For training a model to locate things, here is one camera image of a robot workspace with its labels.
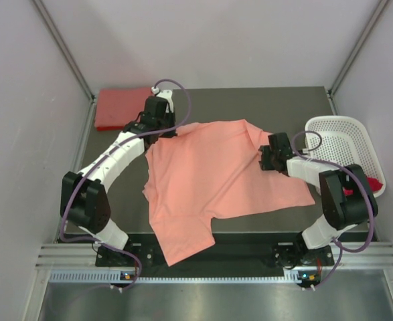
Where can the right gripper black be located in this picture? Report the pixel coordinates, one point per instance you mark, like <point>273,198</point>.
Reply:
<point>264,162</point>

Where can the crimson t shirt in basket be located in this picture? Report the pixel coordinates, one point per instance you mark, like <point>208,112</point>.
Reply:
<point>375,185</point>

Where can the folded red t shirt stack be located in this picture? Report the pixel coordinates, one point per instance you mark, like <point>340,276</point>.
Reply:
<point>117,107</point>

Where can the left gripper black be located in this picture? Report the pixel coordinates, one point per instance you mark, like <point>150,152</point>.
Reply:
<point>171,116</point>

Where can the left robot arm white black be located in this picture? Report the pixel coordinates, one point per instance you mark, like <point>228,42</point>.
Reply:
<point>84,200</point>

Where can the white perforated laundry basket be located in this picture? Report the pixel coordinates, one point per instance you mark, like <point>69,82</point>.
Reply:
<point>345,141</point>

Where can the aluminium rail with cable duct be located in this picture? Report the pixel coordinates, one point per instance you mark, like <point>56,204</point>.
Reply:
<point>85,263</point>

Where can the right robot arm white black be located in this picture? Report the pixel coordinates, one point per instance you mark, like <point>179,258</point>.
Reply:
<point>347,198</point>

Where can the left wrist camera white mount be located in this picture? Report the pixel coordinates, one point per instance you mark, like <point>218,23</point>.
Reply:
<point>166,95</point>

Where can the salmon pink t shirt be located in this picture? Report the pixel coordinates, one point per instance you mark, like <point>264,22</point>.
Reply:
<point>211,171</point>

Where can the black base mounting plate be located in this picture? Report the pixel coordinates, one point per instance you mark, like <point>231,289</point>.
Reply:
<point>232,255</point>

